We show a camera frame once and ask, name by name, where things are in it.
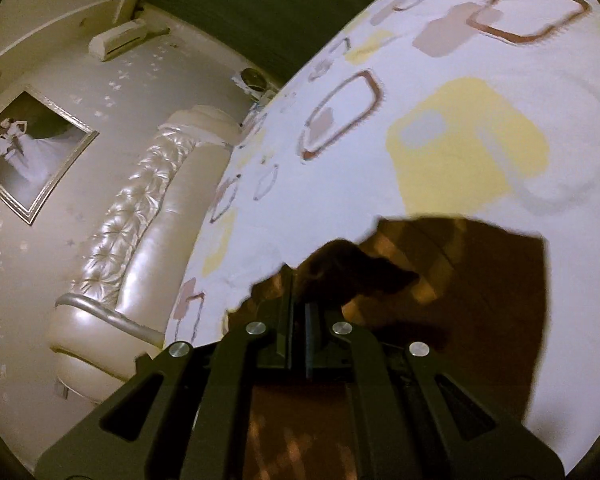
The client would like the framed wedding photo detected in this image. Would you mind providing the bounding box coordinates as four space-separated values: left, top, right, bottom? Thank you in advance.
0 84 98 226

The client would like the cream tufted leather headboard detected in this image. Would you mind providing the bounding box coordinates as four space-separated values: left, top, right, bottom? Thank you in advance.
47 105 242 404

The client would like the white patterned bed quilt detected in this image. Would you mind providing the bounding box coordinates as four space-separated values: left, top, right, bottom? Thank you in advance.
166 0 600 470

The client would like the white wall air conditioner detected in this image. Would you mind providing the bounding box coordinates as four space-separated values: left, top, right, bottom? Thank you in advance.
87 18 171 62

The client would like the brown plaid sweater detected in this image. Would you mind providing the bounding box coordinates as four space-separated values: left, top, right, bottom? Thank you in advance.
222 213 552 480

